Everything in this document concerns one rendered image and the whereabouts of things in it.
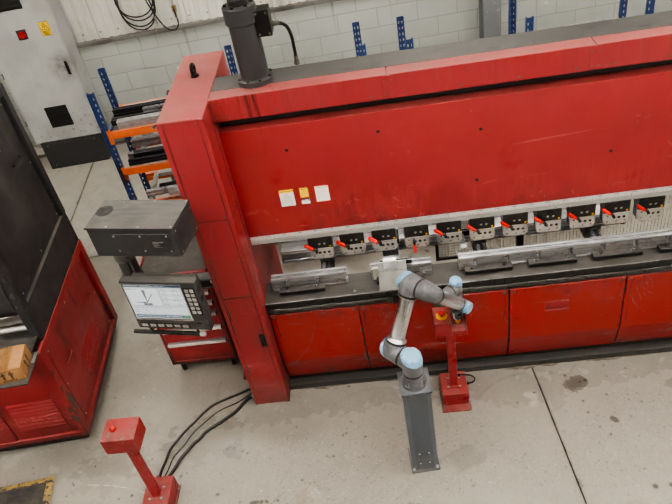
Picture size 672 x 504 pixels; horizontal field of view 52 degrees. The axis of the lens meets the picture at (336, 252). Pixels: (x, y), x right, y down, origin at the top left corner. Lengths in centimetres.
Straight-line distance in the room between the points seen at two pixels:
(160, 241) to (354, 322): 158
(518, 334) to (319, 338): 134
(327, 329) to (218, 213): 120
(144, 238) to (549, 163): 227
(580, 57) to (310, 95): 139
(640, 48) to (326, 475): 309
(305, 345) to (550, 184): 192
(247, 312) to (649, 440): 263
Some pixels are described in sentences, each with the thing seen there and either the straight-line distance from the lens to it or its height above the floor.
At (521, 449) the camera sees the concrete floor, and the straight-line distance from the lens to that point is 468.
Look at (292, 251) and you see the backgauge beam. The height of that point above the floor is 98.
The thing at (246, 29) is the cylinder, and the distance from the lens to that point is 370.
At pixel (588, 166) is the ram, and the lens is 421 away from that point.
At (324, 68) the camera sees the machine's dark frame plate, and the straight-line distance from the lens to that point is 386.
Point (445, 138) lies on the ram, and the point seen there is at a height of 187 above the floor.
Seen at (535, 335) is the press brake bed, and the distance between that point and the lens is 487.
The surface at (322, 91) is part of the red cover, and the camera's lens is 371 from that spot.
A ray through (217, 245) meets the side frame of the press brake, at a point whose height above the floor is 148.
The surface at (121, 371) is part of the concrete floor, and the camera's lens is 576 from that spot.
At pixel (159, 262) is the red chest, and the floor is 98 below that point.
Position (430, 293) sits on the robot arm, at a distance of 369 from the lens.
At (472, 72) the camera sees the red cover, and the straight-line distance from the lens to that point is 373.
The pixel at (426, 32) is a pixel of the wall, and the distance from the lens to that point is 833.
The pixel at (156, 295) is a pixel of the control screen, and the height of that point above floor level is 150.
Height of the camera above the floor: 387
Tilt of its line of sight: 39 degrees down
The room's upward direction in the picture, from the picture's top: 11 degrees counter-clockwise
